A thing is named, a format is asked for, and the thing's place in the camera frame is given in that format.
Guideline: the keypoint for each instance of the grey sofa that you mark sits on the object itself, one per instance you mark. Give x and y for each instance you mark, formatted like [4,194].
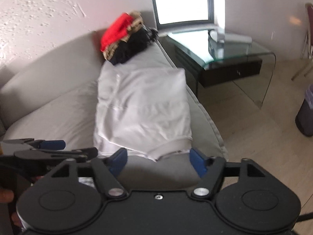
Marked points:
[49,107]

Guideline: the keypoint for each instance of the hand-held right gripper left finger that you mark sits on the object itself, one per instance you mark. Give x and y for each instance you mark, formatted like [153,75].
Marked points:
[118,161]

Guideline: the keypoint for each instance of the red black clothes pile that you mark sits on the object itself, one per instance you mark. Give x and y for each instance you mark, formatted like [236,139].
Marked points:
[137,22]

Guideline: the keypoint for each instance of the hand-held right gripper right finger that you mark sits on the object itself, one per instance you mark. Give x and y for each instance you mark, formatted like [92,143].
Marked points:
[198,162]

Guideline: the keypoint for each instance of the white device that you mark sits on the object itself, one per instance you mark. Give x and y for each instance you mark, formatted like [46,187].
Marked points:
[234,38]

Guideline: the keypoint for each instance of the red metal-framed chair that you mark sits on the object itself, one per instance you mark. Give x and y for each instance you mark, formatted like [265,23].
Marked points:
[310,29]

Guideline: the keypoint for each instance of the glass side table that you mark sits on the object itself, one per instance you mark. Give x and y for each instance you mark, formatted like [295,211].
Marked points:
[244,51]

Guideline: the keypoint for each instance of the window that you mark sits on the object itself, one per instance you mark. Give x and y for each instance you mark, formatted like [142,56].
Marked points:
[181,0]

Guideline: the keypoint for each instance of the person's left hand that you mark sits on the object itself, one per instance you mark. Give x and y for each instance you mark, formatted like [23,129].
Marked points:
[6,196]

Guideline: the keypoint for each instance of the black drawer unit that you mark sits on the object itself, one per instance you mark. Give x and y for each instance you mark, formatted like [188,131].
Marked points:
[227,71]

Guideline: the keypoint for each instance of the black folded garment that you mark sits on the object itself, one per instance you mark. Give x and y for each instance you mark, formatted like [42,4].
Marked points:
[134,44]

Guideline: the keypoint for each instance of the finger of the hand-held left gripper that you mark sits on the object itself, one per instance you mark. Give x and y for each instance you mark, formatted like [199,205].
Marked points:
[83,153]
[53,144]

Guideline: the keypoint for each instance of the light grey garment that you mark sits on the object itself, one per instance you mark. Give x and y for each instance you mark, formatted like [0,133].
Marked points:
[141,107]

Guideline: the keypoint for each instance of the dark grey trash bin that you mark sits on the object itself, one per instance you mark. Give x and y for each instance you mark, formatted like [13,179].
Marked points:
[305,117]

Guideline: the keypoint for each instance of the red folded garment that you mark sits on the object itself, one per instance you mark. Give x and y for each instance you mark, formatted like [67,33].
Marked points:
[115,33]

